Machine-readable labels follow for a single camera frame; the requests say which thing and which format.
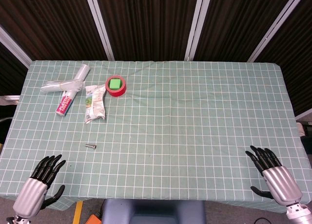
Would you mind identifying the crumpled snack bag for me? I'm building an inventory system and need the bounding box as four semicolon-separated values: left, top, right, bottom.
84;84;107;124

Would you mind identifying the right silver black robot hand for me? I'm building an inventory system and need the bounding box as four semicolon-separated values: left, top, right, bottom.
245;145;303;207

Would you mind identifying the black cable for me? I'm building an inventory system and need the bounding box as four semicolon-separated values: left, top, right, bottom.
253;217;273;224

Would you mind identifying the plastic food bag roll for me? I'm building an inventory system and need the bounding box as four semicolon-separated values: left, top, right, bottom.
56;64;91;117

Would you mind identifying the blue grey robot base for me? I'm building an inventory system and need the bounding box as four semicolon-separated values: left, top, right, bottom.
101;199;207;224

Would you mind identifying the orange box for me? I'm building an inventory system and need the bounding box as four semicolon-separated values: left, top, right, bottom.
85;214;103;224

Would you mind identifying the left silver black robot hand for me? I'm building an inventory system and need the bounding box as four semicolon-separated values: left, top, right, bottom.
12;154;67;219

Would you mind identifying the green foam cube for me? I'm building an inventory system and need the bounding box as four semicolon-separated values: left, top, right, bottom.
109;79;122;90

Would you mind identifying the green checkered tablecloth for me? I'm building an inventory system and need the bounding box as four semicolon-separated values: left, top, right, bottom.
0;60;312;214

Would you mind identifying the red tape roll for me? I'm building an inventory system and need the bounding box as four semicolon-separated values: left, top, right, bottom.
105;75;127;97

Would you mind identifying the clear plastic bag bundle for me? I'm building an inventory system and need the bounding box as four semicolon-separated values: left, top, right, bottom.
40;79;85;93

